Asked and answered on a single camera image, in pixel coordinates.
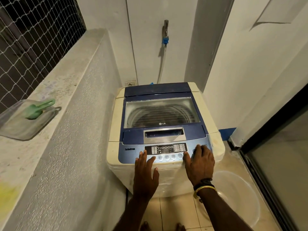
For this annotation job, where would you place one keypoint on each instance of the person's right hand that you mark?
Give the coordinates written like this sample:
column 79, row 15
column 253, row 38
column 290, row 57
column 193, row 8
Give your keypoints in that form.
column 201, row 165

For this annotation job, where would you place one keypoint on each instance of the person's left hand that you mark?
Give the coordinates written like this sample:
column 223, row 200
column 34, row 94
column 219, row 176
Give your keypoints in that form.
column 144, row 178

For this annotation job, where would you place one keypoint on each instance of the person's left thumb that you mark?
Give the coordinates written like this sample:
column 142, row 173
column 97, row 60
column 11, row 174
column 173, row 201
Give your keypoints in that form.
column 156, row 176

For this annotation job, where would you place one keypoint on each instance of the person's right thumb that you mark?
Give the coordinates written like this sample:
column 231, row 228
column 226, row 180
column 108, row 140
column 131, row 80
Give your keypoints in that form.
column 187, row 158

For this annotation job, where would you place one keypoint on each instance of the person's right forearm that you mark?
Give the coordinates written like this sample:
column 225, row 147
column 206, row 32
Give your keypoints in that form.
column 221, row 211

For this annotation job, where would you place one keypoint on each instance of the person's left forearm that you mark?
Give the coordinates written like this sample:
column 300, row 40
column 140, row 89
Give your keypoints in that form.
column 132, row 214

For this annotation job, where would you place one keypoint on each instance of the black wrist band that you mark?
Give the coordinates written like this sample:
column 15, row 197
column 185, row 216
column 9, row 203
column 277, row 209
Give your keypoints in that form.
column 202, row 183

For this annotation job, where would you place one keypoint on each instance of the gold bangle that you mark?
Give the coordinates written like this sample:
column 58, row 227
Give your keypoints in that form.
column 204, row 188

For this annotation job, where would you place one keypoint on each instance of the blue glass washing machine lid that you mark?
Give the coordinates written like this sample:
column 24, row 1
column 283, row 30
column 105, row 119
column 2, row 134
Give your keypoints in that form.
column 134, row 137

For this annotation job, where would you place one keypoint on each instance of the blue floor object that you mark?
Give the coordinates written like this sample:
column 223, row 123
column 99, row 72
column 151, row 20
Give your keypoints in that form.
column 227, row 134

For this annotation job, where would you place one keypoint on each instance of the white and blue washing machine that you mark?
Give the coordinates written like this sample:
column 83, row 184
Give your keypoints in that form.
column 114, row 151

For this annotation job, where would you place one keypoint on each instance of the clear plastic basin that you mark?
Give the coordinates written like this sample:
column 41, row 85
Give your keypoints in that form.
column 240, row 202

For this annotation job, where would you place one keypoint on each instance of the black framed sliding glass door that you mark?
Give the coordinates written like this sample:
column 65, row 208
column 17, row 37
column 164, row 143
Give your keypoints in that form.
column 284, row 165

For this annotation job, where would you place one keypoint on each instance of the green plastic scoop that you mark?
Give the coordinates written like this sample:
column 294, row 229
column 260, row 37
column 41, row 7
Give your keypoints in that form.
column 36, row 110

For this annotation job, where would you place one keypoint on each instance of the clear plastic container lid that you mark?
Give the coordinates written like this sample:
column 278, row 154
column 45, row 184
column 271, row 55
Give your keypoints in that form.
column 21, row 127

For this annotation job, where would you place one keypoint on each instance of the white window safety net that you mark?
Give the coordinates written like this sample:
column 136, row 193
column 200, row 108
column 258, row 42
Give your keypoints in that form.
column 36, row 33

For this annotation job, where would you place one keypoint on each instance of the white wall socket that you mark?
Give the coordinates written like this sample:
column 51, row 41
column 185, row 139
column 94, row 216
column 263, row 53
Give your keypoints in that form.
column 130, row 83

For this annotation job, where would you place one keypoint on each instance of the metal wall tap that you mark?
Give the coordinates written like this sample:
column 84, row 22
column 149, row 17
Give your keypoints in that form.
column 165, row 27

